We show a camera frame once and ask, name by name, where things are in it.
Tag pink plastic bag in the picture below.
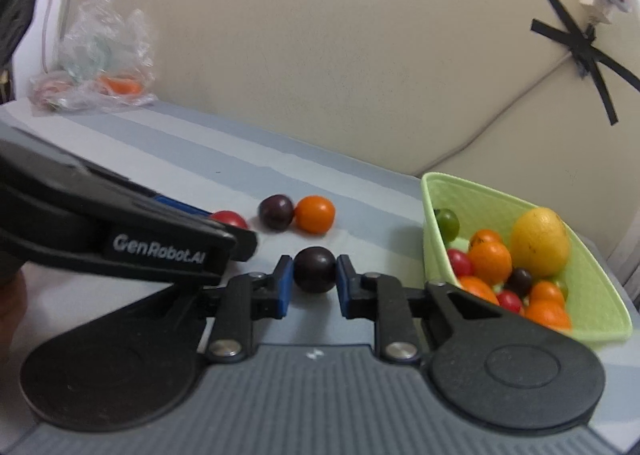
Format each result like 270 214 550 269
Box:
29 74 76 110

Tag small orange object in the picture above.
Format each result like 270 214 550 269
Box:
97 75 143 96

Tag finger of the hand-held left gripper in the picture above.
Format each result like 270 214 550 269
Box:
149 192 259 263

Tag black tape cross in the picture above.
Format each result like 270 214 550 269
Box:
531 0 640 126

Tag thin dark wall cables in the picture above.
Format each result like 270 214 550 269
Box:
41 0 71 72

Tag large yellow citrus fruit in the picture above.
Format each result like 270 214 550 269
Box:
509 207 571 278

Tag red cherry tomato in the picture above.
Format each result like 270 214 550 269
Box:
496 290 523 313
446 249 474 278
209 210 249 231

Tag clear crumpled plastic bag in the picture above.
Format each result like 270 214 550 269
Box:
55 0 157 110

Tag large orange mandarin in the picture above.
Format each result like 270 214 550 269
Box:
468 241 513 286

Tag white wall cable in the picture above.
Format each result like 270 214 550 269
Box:
410 20 598 178

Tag dark purple plum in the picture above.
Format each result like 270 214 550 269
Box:
258 194 295 231

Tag orange cherry tomato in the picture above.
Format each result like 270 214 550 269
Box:
470 229 502 248
458 276 500 306
530 281 566 308
294 195 336 235

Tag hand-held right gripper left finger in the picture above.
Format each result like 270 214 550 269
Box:
199 255 295 363

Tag small orange mandarin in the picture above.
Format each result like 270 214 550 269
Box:
524 300 572 332

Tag light green plastic basket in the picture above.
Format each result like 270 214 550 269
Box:
420 172 633 348

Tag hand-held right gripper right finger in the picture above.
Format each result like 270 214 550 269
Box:
335 254 502 363

